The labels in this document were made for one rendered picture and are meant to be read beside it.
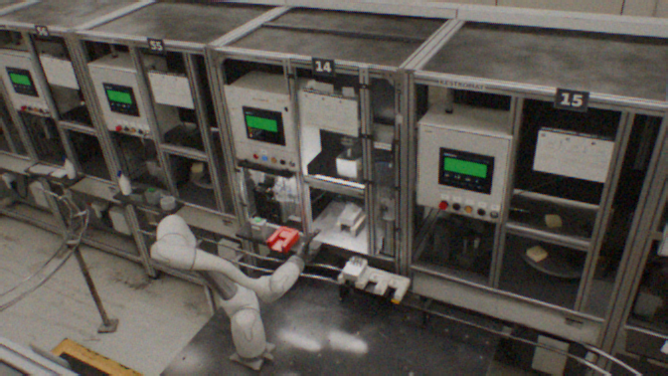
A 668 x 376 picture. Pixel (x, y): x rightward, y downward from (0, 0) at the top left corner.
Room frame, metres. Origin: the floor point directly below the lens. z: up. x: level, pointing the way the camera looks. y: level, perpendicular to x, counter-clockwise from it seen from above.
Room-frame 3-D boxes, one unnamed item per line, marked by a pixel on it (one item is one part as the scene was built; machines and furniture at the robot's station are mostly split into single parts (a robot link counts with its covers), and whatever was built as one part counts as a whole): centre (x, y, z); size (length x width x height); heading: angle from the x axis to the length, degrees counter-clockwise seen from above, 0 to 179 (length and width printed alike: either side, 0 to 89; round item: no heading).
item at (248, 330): (1.98, 0.48, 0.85); 0.18 x 0.16 x 0.22; 12
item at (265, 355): (1.96, 0.46, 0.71); 0.22 x 0.18 x 0.06; 60
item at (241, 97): (2.81, 0.29, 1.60); 0.42 x 0.29 x 0.46; 60
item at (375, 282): (2.24, -0.20, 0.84); 0.36 x 0.14 x 0.10; 60
